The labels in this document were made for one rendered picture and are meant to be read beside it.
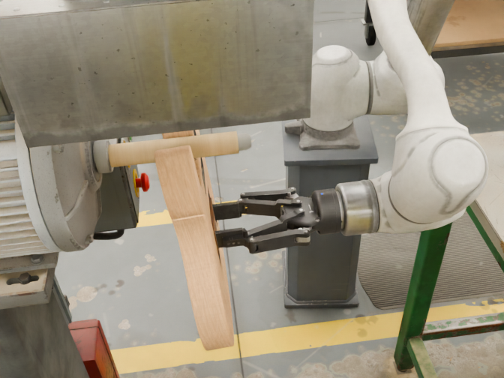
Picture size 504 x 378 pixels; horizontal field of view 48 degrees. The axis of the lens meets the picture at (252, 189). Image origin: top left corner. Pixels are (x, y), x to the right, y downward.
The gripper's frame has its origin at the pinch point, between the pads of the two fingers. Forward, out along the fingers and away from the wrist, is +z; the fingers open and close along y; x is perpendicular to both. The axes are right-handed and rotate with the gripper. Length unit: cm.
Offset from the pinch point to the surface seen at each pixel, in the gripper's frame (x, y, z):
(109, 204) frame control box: -5.1, 17.8, 20.5
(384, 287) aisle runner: -98, 78, -59
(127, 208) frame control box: -6.6, 18.0, 17.3
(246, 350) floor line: -100, 59, -4
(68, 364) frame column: -33.5, 4.6, 33.3
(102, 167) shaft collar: 17.2, -6.5, 14.6
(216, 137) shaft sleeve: 18.9, -4.8, -1.5
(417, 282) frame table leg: -56, 37, -53
